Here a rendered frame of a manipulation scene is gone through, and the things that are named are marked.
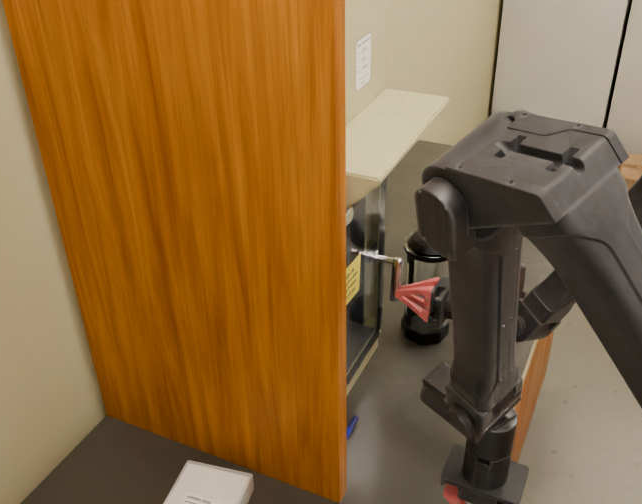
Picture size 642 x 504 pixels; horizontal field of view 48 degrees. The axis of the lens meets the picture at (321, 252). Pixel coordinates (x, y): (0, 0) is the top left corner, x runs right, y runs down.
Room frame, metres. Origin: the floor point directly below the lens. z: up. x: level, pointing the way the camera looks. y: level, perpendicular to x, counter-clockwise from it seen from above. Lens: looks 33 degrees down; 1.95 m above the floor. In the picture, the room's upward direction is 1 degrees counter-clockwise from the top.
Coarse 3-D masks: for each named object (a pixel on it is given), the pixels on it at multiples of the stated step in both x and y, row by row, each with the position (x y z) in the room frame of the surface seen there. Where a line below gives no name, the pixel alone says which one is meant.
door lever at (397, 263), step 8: (376, 256) 1.13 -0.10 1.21; (384, 256) 1.13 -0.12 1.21; (392, 264) 1.12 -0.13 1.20; (400, 264) 1.11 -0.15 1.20; (392, 272) 1.11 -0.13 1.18; (400, 272) 1.11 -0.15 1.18; (392, 280) 1.11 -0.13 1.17; (400, 280) 1.11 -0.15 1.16; (392, 288) 1.11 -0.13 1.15; (392, 296) 1.10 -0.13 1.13
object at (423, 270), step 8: (408, 248) 1.22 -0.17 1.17; (424, 256) 1.19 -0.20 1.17; (432, 256) 1.19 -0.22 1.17; (440, 256) 1.18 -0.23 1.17; (416, 264) 1.20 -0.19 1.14; (424, 264) 1.19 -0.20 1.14; (432, 264) 1.19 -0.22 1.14; (440, 264) 1.19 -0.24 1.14; (416, 272) 1.20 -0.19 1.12; (424, 272) 1.19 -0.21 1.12; (432, 272) 1.19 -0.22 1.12; (440, 272) 1.19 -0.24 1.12; (448, 272) 1.20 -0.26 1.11; (416, 280) 1.20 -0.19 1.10; (416, 304) 1.20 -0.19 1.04; (416, 320) 1.20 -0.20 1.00; (416, 328) 1.20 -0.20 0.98; (424, 328) 1.19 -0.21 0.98; (432, 328) 1.19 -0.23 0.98
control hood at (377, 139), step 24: (384, 96) 1.15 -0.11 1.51; (408, 96) 1.14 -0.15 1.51; (432, 96) 1.14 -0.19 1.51; (360, 120) 1.05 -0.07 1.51; (384, 120) 1.05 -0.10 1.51; (408, 120) 1.04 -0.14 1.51; (432, 120) 1.05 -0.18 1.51; (360, 144) 0.96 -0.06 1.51; (384, 144) 0.96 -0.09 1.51; (408, 144) 0.96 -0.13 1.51; (360, 168) 0.88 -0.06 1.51; (384, 168) 0.88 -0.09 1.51; (360, 192) 0.86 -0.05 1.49
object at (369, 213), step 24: (384, 192) 1.17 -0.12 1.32; (360, 216) 1.07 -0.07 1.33; (384, 216) 1.17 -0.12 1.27; (360, 240) 1.07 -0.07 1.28; (384, 240) 1.17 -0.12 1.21; (360, 264) 1.07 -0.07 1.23; (360, 288) 1.07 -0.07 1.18; (360, 312) 1.07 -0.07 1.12; (360, 336) 1.07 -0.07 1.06; (360, 360) 1.07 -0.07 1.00
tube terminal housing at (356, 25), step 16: (352, 0) 1.06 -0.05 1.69; (368, 0) 1.11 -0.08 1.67; (384, 0) 1.17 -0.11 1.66; (352, 16) 1.06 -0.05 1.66; (368, 16) 1.12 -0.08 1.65; (384, 16) 1.18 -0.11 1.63; (352, 32) 1.06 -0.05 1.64; (368, 32) 1.12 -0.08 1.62; (384, 32) 1.18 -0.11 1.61; (352, 48) 1.06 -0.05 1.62; (384, 48) 1.18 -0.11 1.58; (352, 64) 1.06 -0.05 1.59; (384, 64) 1.18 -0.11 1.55; (352, 80) 1.06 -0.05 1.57; (384, 80) 1.18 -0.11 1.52; (352, 96) 1.06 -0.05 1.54; (368, 96) 1.12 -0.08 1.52; (352, 112) 1.06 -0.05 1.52; (352, 384) 1.06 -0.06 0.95
